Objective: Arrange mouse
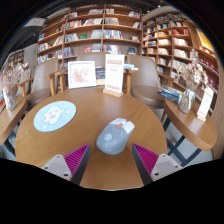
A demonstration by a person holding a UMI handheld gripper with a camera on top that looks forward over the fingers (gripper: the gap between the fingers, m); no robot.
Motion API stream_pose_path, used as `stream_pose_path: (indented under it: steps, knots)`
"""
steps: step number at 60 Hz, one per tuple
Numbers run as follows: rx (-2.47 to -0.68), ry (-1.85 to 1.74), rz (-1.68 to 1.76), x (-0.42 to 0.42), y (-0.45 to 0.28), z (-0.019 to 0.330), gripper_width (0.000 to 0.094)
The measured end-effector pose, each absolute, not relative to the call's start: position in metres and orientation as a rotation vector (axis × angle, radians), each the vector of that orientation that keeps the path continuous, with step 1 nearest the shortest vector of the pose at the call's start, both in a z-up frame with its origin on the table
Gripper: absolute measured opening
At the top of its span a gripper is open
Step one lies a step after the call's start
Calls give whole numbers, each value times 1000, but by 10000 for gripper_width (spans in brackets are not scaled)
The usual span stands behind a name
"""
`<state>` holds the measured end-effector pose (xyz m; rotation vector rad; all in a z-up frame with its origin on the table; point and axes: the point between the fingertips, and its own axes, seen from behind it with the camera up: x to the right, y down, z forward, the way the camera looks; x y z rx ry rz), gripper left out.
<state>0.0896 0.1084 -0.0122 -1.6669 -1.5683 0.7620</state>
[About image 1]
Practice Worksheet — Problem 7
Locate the white and orange card sign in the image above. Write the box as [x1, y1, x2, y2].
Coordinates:
[195, 85, 215, 122]

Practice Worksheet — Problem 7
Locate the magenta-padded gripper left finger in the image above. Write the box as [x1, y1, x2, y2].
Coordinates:
[40, 143, 92, 186]

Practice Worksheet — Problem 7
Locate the tall wooden bookshelf unit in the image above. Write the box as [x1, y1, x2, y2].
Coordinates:
[141, 11, 221, 101]

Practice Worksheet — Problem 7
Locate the brown armchair with wooden arms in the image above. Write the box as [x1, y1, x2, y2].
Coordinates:
[56, 51, 138, 98]
[124, 54, 183, 111]
[14, 58, 68, 109]

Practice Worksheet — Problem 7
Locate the dark cover book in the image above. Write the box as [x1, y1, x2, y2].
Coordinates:
[94, 66, 107, 86]

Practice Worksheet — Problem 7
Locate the white and orange sign stand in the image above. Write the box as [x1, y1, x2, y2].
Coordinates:
[102, 53, 126, 98]

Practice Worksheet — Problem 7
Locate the stack of blue books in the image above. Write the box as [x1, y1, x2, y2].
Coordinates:
[157, 84, 184, 104]

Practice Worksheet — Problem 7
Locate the round wooden side table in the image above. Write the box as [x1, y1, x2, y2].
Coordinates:
[0, 95, 29, 158]
[162, 96, 218, 168]

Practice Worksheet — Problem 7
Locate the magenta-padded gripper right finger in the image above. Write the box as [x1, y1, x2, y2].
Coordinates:
[131, 143, 184, 186]

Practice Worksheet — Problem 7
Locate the round light blue mouse pad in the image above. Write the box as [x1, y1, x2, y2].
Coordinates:
[33, 100, 77, 133]

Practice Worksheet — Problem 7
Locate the glass vase with dried flowers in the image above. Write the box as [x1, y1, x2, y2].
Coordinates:
[176, 49, 208, 115]
[0, 62, 33, 112]

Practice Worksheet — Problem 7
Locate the light blue book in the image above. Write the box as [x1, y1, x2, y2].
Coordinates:
[123, 63, 138, 71]

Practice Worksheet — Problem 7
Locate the grey computer mouse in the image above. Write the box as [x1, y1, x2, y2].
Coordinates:
[95, 117, 136, 156]

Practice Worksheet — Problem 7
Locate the white framed flower picture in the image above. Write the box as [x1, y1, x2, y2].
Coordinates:
[67, 60, 98, 90]

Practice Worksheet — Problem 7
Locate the small distant wooden bookshelf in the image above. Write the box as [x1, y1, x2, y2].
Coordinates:
[6, 49, 26, 71]

